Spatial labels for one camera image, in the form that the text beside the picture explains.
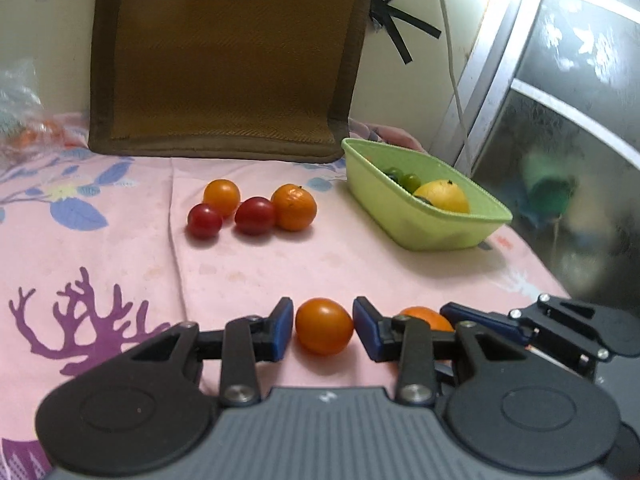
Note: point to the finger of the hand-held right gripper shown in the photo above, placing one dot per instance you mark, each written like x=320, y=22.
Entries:
x=480, y=317

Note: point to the large green tomato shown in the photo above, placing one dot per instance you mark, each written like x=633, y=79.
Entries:
x=412, y=182

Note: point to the black tape strips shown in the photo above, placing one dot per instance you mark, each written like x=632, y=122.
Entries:
x=395, y=25

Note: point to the brown woven mat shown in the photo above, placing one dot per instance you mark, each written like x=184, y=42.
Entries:
x=225, y=50

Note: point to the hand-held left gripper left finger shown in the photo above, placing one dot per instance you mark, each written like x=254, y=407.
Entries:
x=283, y=327

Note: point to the green plastic basket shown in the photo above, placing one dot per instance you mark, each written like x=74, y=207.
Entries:
x=430, y=230

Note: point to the aluminium framed glass door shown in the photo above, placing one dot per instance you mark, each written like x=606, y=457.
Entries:
x=575, y=110

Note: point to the mandarin orange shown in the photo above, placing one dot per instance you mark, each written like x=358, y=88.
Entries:
x=430, y=320
x=294, y=207

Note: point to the pink printed blanket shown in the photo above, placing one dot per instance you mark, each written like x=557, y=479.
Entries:
x=125, y=260

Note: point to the orange tomato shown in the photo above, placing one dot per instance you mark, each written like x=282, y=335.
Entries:
x=324, y=326
x=221, y=198

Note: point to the clear plastic bag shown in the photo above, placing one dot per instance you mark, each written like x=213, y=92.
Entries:
x=15, y=110

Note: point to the small red tomato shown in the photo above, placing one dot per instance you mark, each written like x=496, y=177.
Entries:
x=204, y=220

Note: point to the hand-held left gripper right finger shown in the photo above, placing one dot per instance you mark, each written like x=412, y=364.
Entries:
x=365, y=331

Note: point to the large yellow pomelo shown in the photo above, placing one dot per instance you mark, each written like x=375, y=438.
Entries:
x=445, y=198

